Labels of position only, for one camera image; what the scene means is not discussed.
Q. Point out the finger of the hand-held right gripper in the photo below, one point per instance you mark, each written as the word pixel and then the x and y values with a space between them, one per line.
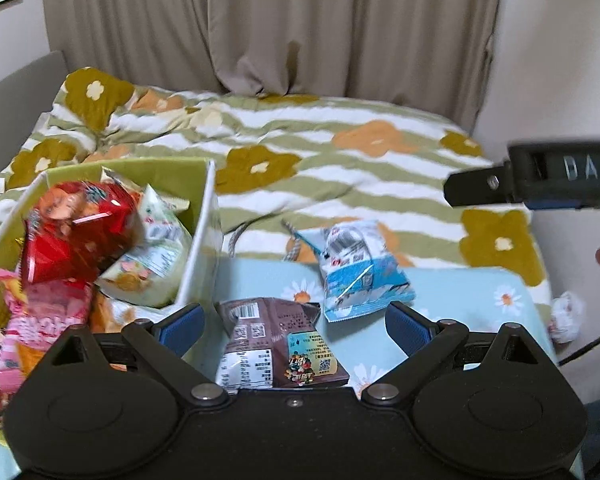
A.
pixel 475 185

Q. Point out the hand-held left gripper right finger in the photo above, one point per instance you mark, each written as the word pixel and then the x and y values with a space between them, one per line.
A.
pixel 405 327

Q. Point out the pink and white snack bag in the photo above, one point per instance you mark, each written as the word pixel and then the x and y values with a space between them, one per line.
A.
pixel 50 310

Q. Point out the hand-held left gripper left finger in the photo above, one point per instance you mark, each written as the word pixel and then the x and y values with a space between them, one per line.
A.
pixel 182 330

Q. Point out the pale cream snack bag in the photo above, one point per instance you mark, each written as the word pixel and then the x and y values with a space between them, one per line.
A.
pixel 150 265

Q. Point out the green striped floral blanket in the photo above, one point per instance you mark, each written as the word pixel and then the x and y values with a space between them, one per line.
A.
pixel 330 170

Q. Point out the beige curtain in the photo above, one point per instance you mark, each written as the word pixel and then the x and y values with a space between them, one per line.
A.
pixel 280 20

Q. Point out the small blue white snack bag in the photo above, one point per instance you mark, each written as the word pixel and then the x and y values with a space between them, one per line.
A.
pixel 355 270

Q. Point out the crumpled white wrapper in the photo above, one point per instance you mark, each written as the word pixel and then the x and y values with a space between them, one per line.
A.
pixel 567 317

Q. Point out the red snack bag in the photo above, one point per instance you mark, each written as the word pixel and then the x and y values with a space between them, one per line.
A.
pixel 75 235

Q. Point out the grey headboard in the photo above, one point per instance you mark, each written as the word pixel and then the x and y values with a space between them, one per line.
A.
pixel 15 100

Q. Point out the green storage box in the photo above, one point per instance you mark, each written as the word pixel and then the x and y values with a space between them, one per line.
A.
pixel 200 240

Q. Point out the light blue daisy cloth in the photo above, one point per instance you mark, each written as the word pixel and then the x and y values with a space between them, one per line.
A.
pixel 455 290

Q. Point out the brown snack bag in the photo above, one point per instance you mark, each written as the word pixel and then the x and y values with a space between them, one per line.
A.
pixel 275 345

